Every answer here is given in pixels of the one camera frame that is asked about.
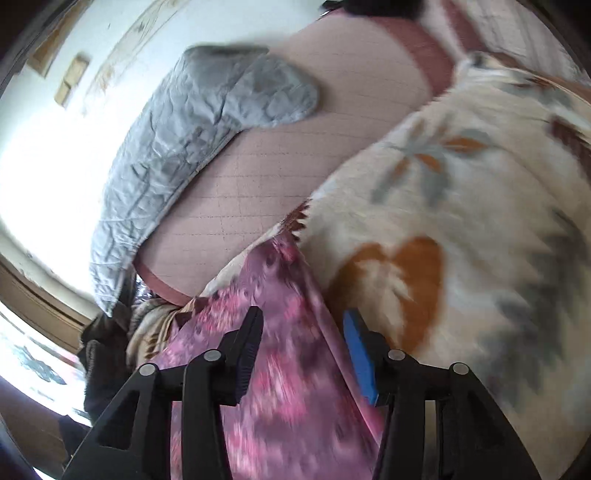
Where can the wooden window frame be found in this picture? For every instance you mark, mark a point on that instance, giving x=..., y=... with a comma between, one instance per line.
x=41, y=295

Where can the grey quilted cover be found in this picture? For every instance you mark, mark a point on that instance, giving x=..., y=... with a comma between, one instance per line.
x=184, y=138

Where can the pink quilted sofa backrest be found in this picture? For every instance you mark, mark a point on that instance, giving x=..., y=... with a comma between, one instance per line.
x=286, y=152

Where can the wooden wall blocks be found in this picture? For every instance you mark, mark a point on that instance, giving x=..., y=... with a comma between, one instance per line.
x=71, y=81

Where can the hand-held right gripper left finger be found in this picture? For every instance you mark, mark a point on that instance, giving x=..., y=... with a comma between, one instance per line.
x=244, y=364

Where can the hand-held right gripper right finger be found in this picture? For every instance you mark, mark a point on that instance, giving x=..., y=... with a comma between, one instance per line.
x=361, y=355

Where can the purple floral shirt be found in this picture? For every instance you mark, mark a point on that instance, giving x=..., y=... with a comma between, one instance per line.
x=295, y=369

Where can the dark brown fuzzy garment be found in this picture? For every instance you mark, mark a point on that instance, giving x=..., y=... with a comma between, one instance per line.
x=104, y=360

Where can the leaf print blanket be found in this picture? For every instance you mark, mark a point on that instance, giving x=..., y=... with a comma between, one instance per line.
x=461, y=230

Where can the black garment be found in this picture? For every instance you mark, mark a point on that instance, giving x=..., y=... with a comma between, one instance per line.
x=369, y=7

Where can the striped floral cushion cover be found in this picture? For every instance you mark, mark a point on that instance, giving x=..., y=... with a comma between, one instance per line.
x=517, y=27

